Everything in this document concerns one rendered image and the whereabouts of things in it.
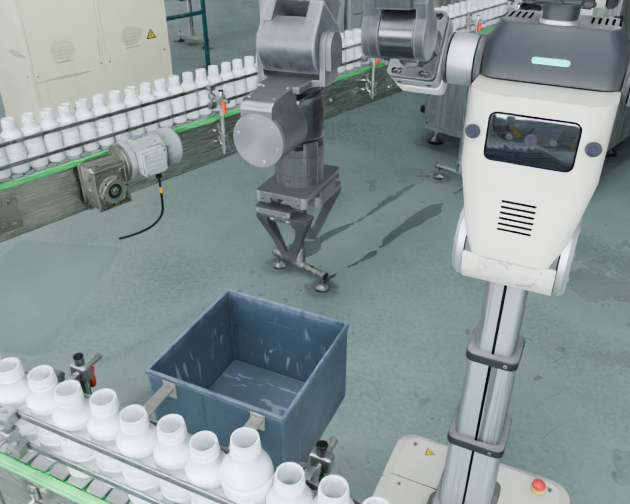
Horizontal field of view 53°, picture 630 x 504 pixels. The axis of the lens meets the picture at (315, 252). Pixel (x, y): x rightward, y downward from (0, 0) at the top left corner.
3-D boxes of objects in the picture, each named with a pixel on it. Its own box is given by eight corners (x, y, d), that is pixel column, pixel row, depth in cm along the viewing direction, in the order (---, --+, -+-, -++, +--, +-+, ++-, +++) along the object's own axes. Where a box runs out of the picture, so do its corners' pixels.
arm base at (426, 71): (435, 83, 111) (451, 14, 110) (426, 70, 103) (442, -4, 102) (388, 76, 114) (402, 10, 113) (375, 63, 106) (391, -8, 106)
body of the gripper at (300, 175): (255, 204, 74) (252, 143, 70) (294, 171, 81) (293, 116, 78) (306, 215, 71) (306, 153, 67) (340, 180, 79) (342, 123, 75)
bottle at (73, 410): (81, 447, 103) (60, 371, 95) (115, 454, 102) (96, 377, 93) (60, 476, 98) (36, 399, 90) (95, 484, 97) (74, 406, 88)
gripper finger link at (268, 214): (256, 264, 78) (252, 195, 73) (282, 237, 83) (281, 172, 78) (306, 276, 75) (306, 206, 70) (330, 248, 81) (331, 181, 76)
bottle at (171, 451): (213, 498, 95) (202, 419, 86) (184, 527, 91) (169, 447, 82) (185, 479, 98) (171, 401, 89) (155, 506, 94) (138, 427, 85)
